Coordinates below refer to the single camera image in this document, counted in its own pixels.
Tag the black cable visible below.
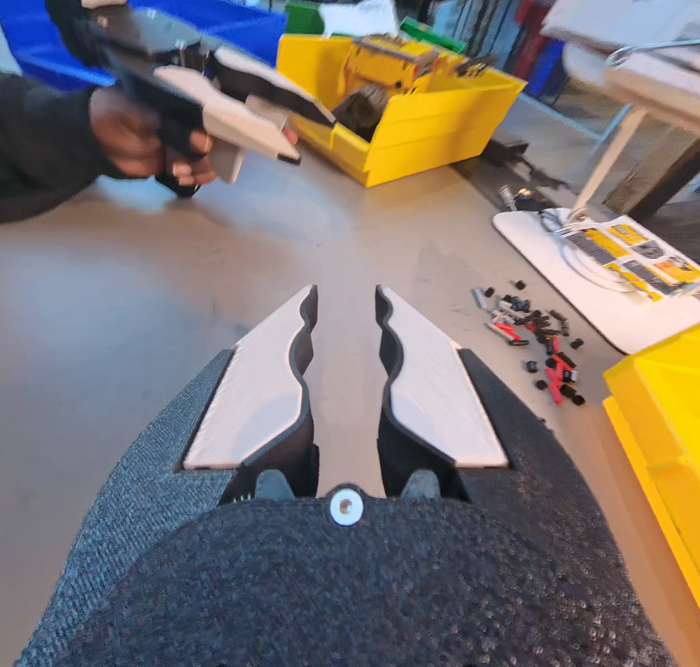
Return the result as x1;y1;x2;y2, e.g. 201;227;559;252
537;207;582;237

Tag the grey desk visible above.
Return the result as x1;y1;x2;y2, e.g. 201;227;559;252
0;90;700;667

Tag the yellow bin with toy vehicle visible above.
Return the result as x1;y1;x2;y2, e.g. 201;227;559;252
275;33;527;189

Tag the white round disc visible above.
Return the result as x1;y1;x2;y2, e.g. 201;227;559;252
562;239;636;294

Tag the rack of coloured bins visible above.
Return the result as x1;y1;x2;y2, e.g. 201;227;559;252
465;0;571;100

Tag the bubble wrap sheet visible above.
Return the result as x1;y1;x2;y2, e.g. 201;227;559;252
319;0;400;38

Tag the yellow bin with small pieces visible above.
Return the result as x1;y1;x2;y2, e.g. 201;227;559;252
602;323;700;609

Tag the white book stand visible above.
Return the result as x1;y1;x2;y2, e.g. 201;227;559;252
492;37;700;356

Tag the green plastic bin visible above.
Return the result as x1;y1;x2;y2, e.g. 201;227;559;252
284;0;467;54

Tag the black power adapter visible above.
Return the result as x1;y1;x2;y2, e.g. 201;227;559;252
480;137;530;168

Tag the pile of loose building pieces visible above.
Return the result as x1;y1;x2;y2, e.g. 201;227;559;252
470;279;587;407

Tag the open instruction booklet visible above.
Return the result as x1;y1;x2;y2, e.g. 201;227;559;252
540;0;700;51

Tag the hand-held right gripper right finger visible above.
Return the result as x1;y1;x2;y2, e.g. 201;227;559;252
375;284;509;497

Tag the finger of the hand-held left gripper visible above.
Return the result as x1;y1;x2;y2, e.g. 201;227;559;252
210;46;337;128
155;66;303;166

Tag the blue plastic bin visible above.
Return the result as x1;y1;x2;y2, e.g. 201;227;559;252
0;0;288;91

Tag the yellow tracked toy vehicle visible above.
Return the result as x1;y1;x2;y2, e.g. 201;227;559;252
332;33;497;144

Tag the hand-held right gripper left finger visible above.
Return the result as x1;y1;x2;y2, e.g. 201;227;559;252
183;284;319;497

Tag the person's left hand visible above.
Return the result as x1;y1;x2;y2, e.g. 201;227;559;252
89;86;300;188

